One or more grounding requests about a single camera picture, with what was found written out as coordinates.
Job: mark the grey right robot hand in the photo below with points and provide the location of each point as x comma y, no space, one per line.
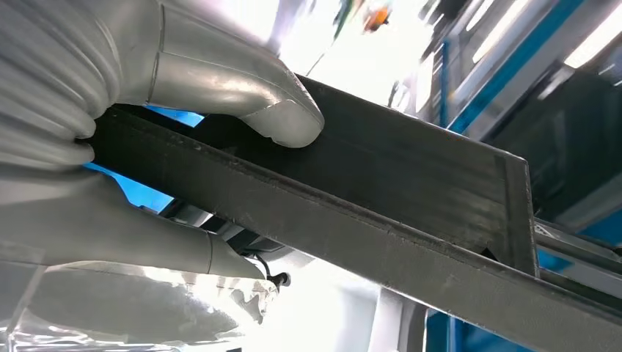
204,73

